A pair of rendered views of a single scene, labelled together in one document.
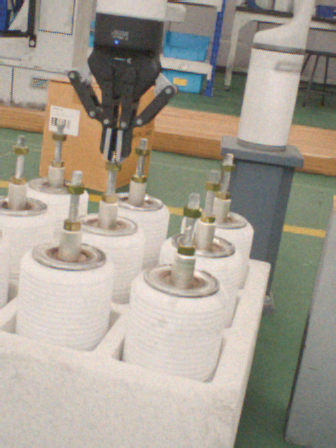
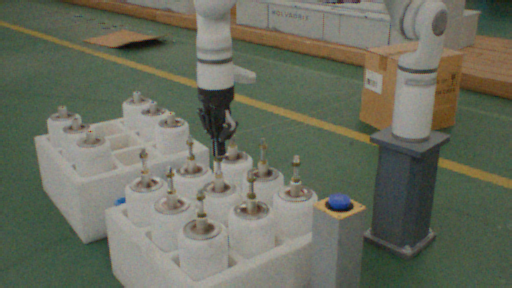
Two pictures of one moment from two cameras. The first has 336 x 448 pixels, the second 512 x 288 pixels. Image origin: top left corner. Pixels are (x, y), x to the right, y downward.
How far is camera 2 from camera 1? 0.79 m
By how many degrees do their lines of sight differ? 38
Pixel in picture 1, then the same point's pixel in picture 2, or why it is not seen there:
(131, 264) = (222, 212)
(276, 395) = not seen: outside the picture
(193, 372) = (196, 275)
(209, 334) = (201, 258)
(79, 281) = (162, 219)
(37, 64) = not seen: hidden behind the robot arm
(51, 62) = not seen: hidden behind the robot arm
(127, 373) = (166, 266)
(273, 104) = (405, 109)
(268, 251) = (405, 214)
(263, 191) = (398, 170)
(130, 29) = (204, 94)
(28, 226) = (186, 183)
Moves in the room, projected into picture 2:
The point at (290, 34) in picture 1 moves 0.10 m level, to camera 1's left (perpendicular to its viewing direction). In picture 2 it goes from (412, 60) to (373, 53)
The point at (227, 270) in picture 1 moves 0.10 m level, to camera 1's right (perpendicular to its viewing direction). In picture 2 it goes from (249, 227) to (289, 245)
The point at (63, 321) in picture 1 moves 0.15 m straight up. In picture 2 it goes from (158, 236) to (153, 170)
